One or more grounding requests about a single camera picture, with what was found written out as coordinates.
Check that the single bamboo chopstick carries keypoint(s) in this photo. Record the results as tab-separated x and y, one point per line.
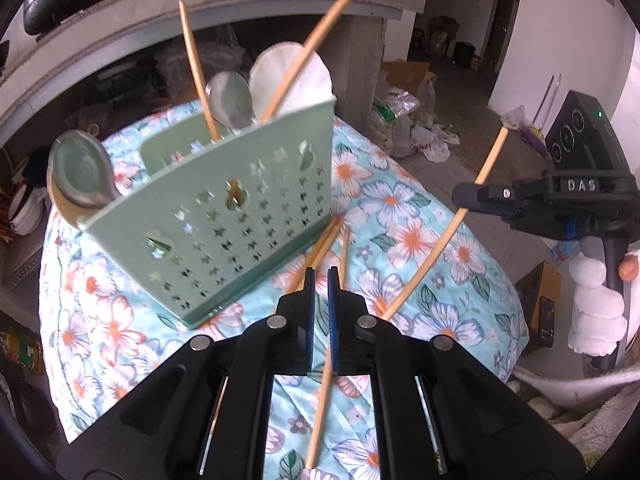
318	410
436	264

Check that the small cardboard box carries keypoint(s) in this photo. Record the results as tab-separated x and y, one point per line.
537	285

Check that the stack of white bowls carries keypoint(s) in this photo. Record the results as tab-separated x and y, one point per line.
30	210

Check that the bundle of bamboo chopsticks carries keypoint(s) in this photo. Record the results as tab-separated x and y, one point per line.
309	47

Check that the floral blue blanket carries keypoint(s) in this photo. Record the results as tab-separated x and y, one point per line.
400	200

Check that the metal spoon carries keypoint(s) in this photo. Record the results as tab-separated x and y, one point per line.
230	97
80	165

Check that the cream plastic rice spoon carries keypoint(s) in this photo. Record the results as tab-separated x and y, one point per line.
67	207

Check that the green perforated utensil holder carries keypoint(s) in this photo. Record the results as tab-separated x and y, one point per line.
130	220

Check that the black bucket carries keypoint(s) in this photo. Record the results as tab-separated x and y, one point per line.
464	55

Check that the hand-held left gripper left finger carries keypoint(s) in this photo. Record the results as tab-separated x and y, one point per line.
292	335

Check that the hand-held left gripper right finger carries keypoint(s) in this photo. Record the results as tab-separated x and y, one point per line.
352	340

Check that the white shell-shaped spoon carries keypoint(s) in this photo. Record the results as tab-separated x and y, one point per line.
315	85

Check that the pile of plastic bags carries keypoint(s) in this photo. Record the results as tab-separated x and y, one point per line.
400	110

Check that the person's right hand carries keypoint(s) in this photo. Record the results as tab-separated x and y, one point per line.
595	310

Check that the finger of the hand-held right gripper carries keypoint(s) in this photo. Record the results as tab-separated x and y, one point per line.
500	195
512	216

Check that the cooking oil bottle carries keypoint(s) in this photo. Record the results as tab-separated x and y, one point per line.
25	350

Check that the large cardboard box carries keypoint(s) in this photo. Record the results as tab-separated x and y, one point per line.
405	72

